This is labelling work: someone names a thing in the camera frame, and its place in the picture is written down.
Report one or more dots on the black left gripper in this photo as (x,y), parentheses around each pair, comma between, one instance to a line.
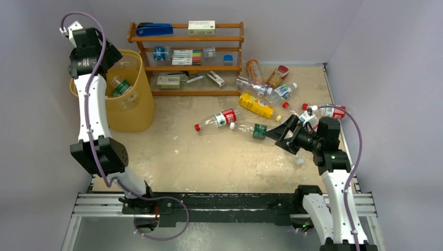
(113,56)

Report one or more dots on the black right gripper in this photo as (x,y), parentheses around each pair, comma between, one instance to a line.
(292,133)

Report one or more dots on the dark green label bottle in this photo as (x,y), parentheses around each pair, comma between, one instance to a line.
(256,131)

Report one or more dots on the green white label bottle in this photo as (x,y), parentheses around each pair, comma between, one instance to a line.
(120,86)

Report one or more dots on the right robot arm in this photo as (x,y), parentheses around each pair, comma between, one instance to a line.
(337,225)

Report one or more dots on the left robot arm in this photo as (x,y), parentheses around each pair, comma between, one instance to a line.
(96,151)

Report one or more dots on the yellow plastic bin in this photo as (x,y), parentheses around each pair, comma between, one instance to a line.
(99,112)

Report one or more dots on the blue label clear bottle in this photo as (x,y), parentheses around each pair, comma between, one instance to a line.
(300,160)

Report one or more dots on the red landscape label bottle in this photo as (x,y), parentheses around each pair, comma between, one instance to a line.
(307,119)

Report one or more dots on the blue green label white-cap bottle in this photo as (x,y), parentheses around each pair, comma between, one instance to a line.
(282,93)

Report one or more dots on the yellow juice bottle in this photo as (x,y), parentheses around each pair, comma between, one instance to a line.
(256,106)

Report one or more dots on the clear bottle white logo cap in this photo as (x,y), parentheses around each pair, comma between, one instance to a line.
(249,85)

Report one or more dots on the red gold label bottle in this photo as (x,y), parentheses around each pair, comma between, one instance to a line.
(277,77)

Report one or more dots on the blue stapler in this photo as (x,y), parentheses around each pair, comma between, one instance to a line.
(149,29)

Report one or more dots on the orange label bottle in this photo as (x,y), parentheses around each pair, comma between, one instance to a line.
(254,71)

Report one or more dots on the blue tape dispenser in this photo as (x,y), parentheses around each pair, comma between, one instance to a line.
(162,53)

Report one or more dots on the white stapler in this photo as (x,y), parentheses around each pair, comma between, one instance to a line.
(216,78)

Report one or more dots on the blue eraser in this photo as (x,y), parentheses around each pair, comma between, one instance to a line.
(228,60)

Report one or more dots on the wooden shelf rack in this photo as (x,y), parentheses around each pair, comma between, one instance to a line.
(132,37)

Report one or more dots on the marker pen set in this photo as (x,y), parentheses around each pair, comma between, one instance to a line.
(186,57)

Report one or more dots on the white red box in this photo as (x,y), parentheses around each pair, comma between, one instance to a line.
(201,27)

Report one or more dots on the red label bottle by wall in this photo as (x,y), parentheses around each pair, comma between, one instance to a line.
(329,110)

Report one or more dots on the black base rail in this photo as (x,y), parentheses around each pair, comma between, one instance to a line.
(170,208)

